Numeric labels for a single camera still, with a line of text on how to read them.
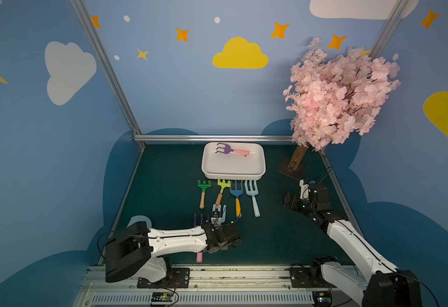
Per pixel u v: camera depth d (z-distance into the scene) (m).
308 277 0.73
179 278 0.74
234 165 1.11
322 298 0.73
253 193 0.99
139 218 0.90
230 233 0.63
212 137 1.18
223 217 0.90
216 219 0.76
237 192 1.00
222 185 1.02
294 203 0.77
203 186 1.01
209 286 0.73
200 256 0.78
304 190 0.78
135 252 0.41
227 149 1.16
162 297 0.72
